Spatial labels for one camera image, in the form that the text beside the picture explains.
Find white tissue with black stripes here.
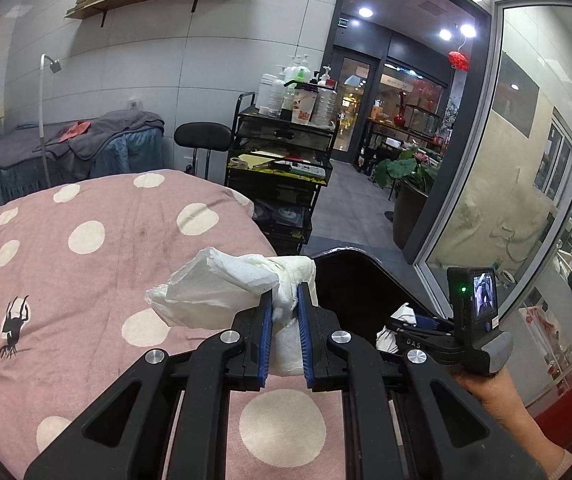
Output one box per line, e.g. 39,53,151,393
376,302,415,354

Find person's right forearm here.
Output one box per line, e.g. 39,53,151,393
492,403,572,479

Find black trash bin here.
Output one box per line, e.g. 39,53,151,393
312,247,452,344

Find person's right hand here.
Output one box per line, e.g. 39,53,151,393
454,367,531,431

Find green potted plant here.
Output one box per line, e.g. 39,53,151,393
373,148,440,195

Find pink polka dot bedspread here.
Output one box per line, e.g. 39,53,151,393
0,170,313,479

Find black metal trolley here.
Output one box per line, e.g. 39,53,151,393
225,92,337,256

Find red hanging ornament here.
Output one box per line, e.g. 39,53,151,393
447,50,470,72

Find black round stool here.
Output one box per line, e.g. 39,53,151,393
173,122,233,180

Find blue massage bed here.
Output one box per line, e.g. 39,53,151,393
0,110,164,206

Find red cloth on bed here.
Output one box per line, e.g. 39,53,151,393
57,122,92,143

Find white floor lamp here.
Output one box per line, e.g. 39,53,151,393
38,53,63,189

